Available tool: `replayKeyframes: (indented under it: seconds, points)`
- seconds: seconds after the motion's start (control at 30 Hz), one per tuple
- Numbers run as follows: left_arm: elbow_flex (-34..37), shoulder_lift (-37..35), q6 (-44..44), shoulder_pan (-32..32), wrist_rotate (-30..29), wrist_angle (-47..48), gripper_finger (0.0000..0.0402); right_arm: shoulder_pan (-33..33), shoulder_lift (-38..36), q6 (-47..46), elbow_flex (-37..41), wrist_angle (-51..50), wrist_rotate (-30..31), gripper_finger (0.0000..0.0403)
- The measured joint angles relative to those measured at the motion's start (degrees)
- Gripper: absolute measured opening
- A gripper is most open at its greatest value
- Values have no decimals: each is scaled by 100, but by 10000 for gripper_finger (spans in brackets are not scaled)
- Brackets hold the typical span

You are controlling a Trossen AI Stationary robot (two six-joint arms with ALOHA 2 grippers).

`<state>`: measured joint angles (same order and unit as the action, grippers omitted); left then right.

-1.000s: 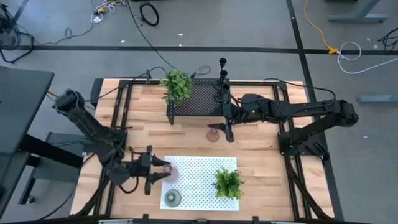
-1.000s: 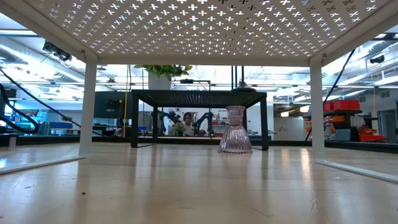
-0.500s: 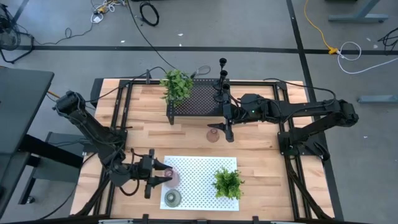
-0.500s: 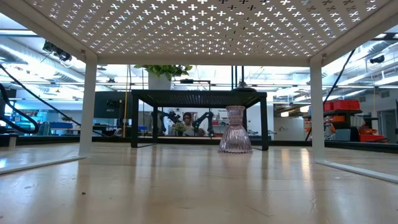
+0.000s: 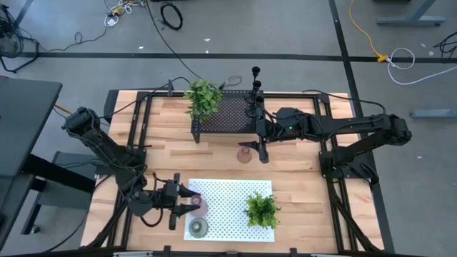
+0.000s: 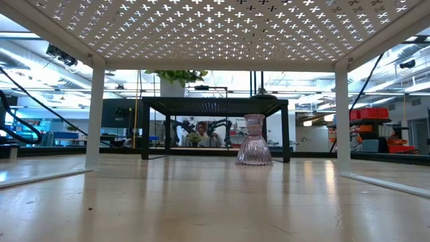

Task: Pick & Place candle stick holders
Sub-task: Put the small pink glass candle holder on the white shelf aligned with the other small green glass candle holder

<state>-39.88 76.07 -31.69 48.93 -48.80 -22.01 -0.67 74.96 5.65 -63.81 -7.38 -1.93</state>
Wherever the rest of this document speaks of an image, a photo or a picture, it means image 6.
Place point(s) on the pink glass candle holder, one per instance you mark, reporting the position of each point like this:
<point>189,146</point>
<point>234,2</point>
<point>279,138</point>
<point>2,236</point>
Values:
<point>254,148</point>

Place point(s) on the black metal candlestick holder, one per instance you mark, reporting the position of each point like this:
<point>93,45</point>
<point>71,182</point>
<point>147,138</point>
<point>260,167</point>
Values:
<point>263,95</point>

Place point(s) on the black background robot arm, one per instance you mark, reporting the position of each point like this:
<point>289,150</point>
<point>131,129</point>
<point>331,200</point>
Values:
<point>184,126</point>
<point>218,123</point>

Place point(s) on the black perforated metal shelf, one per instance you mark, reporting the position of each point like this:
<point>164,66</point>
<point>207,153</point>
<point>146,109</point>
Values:
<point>215,107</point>

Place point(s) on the person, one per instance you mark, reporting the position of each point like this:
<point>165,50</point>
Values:
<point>202,129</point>

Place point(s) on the small background plant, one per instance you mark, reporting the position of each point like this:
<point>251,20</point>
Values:
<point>194,138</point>

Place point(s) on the broad-leaf plant in white pot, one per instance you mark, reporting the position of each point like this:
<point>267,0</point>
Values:
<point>173,88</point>

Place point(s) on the white perforated metal shelf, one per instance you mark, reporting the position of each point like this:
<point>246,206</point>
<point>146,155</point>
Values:
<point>215,33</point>

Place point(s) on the black monitor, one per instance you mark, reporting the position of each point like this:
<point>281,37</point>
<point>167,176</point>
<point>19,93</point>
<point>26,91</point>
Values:
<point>114,114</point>

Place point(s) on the red storage bin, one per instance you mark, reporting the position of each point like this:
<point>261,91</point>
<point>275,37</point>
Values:
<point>374,113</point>
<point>354,115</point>

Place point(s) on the black storage rack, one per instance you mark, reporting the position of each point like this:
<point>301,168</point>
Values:
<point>369,134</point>

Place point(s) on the black ceiling fixture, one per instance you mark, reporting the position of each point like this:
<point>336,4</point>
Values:
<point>407,64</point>
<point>62,55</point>

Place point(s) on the black aluminium table frame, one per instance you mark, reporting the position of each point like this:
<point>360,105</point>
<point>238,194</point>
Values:
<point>50,152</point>

